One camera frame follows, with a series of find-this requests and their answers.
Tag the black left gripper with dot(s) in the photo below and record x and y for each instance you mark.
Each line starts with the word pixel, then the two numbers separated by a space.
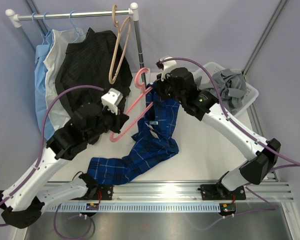
pixel 119 119

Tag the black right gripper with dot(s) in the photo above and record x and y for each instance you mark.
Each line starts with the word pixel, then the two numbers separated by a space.
pixel 160 87

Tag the blue plaid shirt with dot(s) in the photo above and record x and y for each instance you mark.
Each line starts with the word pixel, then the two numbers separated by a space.
pixel 154 144

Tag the grey shirt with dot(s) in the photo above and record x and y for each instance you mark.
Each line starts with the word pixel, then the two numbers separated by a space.
pixel 232 89

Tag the beige plastic hanger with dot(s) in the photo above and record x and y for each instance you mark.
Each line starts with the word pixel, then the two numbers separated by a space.
pixel 126 25

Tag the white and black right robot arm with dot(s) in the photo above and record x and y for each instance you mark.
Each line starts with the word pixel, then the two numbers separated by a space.
pixel 259 152

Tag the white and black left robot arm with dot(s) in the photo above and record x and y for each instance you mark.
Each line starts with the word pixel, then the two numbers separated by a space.
pixel 25 201

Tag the white shirt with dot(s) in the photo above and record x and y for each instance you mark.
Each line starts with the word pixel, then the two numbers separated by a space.
pixel 58 116

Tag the light blue shirt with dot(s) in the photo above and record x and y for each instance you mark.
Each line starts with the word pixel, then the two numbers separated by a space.
pixel 40 71

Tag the black garment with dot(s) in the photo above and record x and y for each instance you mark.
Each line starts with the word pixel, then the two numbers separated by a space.
pixel 88 63

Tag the white plastic basket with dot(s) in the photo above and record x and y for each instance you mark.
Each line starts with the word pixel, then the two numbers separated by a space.
pixel 203 82

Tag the white metal clothes rack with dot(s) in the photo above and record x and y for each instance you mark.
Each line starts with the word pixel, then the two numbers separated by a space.
pixel 132 11

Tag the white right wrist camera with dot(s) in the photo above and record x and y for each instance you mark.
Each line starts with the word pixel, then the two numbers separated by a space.
pixel 166 64

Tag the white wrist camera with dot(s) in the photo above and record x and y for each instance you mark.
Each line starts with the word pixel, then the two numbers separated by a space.
pixel 166 64
pixel 111 100

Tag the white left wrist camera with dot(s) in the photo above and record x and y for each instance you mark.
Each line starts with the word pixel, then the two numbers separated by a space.
pixel 111 100

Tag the light blue cable duct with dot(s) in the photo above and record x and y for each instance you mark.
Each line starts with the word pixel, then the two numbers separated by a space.
pixel 109 207

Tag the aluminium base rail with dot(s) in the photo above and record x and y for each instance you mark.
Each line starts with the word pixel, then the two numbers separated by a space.
pixel 187 192

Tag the blue wire hanger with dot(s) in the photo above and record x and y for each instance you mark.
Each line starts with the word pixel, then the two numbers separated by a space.
pixel 49 29
pixel 35 22
pixel 73 23

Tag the aluminium frame post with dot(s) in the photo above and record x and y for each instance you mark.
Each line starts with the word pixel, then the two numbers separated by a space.
pixel 266 32

